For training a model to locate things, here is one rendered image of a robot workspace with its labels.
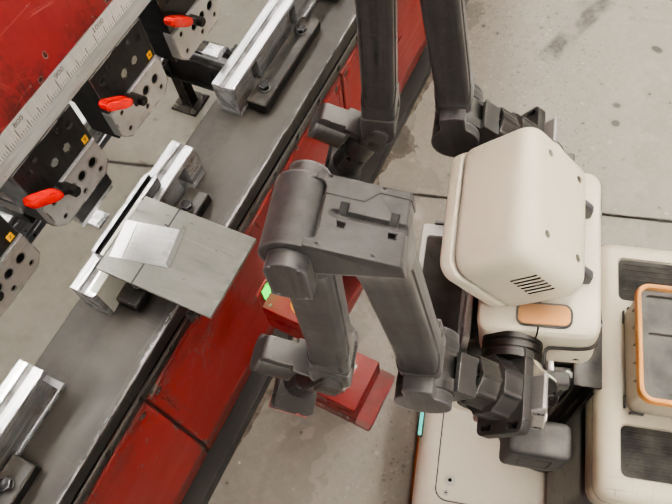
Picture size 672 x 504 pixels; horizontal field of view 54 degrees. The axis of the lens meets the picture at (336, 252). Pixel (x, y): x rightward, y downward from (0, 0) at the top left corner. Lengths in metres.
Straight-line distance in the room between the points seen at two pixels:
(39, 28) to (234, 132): 0.67
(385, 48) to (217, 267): 0.54
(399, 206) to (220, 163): 1.02
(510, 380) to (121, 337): 0.82
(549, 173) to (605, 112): 1.94
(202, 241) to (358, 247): 0.79
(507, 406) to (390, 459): 1.24
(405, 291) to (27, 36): 0.66
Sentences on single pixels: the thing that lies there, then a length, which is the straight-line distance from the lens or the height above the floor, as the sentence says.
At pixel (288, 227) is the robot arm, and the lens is 0.55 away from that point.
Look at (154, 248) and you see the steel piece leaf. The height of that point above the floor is 1.00.
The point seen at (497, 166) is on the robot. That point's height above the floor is 1.36.
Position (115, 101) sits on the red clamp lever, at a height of 1.30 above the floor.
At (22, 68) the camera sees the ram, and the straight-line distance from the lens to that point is 1.05.
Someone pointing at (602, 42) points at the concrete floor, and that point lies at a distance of 3.08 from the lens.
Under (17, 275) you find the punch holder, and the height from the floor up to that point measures 1.20.
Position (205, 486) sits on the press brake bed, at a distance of 2.15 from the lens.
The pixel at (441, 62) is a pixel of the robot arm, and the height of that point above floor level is 1.38.
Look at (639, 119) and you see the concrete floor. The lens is 2.85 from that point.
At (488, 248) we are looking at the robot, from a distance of 0.85.
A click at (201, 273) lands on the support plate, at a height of 1.00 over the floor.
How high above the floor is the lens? 2.10
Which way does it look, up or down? 62 degrees down
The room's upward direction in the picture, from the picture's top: 11 degrees counter-clockwise
